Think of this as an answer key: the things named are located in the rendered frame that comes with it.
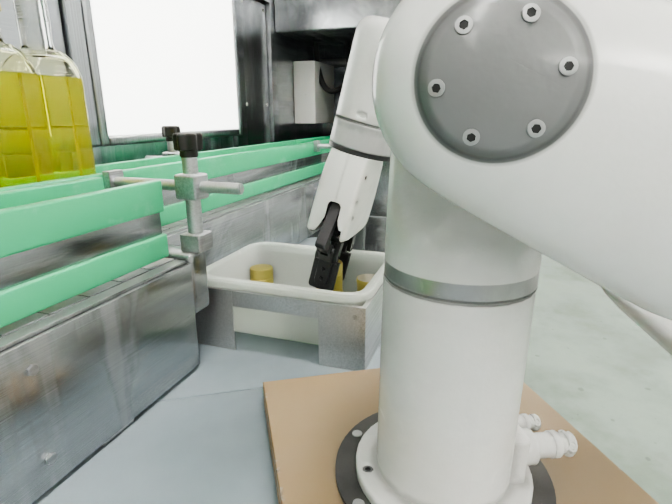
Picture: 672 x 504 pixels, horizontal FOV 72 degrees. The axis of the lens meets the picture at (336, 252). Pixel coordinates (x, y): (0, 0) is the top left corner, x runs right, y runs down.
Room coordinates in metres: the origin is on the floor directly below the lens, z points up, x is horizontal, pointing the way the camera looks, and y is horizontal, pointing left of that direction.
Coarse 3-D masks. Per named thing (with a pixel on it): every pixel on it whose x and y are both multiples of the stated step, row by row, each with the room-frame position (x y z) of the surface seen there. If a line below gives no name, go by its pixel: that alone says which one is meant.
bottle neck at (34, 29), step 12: (24, 0) 0.50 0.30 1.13; (36, 0) 0.51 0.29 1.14; (24, 12) 0.50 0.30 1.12; (36, 12) 0.51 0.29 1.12; (48, 12) 0.52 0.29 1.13; (24, 24) 0.50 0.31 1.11; (36, 24) 0.50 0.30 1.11; (48, 24) 0.51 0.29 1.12; (24, 36) 0.50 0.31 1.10; (36, 36) 0.50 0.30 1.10; (48, 36) 0.51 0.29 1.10
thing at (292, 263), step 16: (240, 256) 0.62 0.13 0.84; (256, 256) 0.66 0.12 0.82; (272, 256) 0.67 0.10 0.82; (288, 256) 0.66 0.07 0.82; (304, 256) 0.65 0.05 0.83; (352, 256) 0.63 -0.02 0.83; (368, 256) 0.62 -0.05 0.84; (384, 256) 0.61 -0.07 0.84; (208, 272) 0.55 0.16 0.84; (224, 272) 0.58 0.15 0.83; (240, 272) 0.62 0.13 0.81; (288, 272) 0.66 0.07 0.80; (304, 272) 0.65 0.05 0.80; (352, 272) 0.63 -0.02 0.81; (368, 272) 0.62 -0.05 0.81; (240, 288) 0.51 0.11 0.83; (256, 288) 0.50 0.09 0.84; (272, 288) 0.49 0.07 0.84; (288, 288) 0.49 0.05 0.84; (304, 288) 0.49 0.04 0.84; (352, 288) 0.63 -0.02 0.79; (368, 288) 0.49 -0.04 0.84; (352, 304) 0.48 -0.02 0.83
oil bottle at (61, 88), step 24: (24, 48) 0.50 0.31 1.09; (48, 48) 0.51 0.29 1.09; (48, 72) 0.49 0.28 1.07; (72, 72) 0.52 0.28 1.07; (48, 96) 0.49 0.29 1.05; (72, 96) 0.51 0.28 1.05; (48, 120) 0.48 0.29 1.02; (72, 120) 0.51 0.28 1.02; (72, 144) 0.50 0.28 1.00; (72, 168) 0.50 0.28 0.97
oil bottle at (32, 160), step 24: (0, 48) 0.45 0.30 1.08; (0, 72) 0.44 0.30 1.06; (24, 72) 0.46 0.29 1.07; (0, 96) 0.43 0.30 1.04; (24, 96) 0.46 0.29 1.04; (0, 120) 0.43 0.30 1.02; (24, 120) 0.45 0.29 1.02; (0, 144) 0.43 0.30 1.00; (24, 144) 0.45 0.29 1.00; (48, 144) 0.47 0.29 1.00; (0, 168) 0.42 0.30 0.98; (24, 168) 0.44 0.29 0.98; (48, 168) 0.47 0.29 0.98
